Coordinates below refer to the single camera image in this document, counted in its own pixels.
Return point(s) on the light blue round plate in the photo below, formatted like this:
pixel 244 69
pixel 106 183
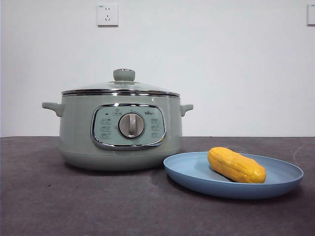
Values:
pixel 192 177

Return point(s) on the glass lid with green knob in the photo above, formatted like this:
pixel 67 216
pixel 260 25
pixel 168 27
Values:
pixel 123 75

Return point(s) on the white wall socket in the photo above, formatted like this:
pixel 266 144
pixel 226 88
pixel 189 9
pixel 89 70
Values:
pixel 107 15
pixel 311 15

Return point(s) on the pale green electric steamer pot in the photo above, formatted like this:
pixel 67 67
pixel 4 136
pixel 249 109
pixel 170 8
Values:
pixel 76 127

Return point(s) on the yellow corn cob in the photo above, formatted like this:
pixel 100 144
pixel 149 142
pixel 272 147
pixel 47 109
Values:
pixel 236 164

